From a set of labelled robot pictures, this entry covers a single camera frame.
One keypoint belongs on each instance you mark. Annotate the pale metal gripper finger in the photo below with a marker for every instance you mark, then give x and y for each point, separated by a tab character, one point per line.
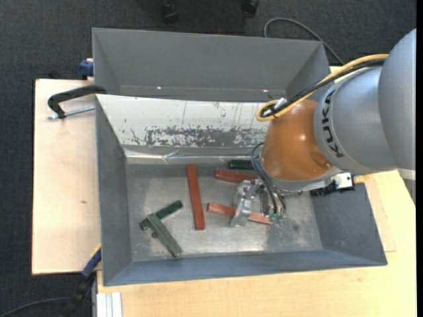
238	220
243	205

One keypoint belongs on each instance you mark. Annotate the red-brown block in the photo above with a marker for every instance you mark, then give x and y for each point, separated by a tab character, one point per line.
220	208
195	197
231	175

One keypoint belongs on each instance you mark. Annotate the dark green flat block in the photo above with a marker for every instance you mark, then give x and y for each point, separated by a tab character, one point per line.
165	236
170	209
239	164

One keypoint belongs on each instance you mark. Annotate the grey metal bin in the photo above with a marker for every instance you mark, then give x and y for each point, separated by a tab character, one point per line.
205	68

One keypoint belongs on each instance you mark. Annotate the black cylinder on white bracket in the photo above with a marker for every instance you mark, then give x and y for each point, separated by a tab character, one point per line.
342	181

